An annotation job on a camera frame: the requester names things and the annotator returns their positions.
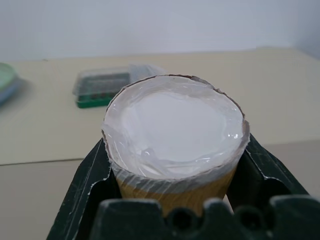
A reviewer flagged brown paper cup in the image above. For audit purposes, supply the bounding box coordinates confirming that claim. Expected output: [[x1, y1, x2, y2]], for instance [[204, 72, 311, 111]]
[[100, 73, 251, 218]]

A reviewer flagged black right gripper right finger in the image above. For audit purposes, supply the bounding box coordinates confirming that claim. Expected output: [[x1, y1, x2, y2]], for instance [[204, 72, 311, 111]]
[[226, 133, 310, 215]]

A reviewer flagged green and blue round object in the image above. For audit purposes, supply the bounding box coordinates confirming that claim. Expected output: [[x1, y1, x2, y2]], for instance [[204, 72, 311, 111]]
[[0, 62, 27, 107]]

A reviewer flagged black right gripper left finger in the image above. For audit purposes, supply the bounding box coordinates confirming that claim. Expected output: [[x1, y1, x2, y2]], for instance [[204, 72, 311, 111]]
[[46, 137, 120, 240]]

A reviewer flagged green box with clear lid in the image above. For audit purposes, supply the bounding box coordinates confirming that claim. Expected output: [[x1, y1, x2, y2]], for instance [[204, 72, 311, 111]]
[[72, 63, 167, 109]]

